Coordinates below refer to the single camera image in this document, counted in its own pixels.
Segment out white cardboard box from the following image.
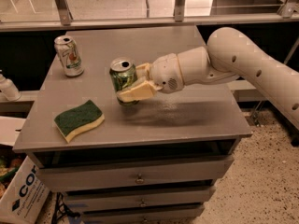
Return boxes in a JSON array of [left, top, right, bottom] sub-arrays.
[[0, 116, 50, 224]]

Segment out metal window frame rail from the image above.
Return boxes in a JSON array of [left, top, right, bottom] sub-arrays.
[[0, 0, 299, 31]]

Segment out white 7up can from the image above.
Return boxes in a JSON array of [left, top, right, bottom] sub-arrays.
[[54, 35, 84, 77]]

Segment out top grey drawer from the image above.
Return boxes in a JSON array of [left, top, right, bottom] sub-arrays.
[[37, 156, 234, 192]]

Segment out white plastic bottle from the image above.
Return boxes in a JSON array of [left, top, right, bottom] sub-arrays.
[[0, 71, 21, 101]]

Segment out middle grey drawer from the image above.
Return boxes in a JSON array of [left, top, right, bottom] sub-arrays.
[[64, 186, 215, 212]]

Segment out bottom grey drawer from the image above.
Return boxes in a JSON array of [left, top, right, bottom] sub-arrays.
[[81, 203, 204, 224]]

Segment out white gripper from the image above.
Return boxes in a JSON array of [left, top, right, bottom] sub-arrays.
[[116, 53, 184, 103]]

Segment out grey drawer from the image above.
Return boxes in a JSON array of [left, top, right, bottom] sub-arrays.
[[64, 186, 215, 212], [81, 203, 204, 224], [37, 156, 234, 192]]

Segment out green yellow sponge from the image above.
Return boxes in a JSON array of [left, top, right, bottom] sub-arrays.
[[54, 100, 105, 143]]

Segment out grey drawer cabinet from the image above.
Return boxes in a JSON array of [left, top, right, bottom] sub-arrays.
[[12, 25, 253, 224]]

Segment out green soda can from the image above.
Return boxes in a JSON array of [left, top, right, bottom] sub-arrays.
[[108, 57, 140, 106]]

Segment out black cables under cabinet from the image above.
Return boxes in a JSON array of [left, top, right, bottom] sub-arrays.
[[50, 192, 81, 224]]

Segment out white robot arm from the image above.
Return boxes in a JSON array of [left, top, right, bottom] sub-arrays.
[[116, 27, 299, 129]]

